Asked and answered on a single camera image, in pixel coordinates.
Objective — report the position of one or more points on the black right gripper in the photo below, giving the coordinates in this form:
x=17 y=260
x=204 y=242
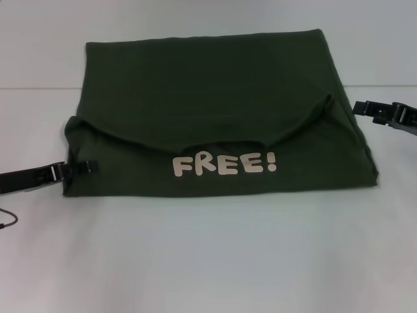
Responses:
x=407 y=117

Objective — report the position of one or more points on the dark green shirt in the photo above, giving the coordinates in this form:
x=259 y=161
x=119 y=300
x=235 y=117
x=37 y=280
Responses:
x=211 y=114

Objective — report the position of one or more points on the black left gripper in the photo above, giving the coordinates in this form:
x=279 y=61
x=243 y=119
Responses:
x=26 y=179

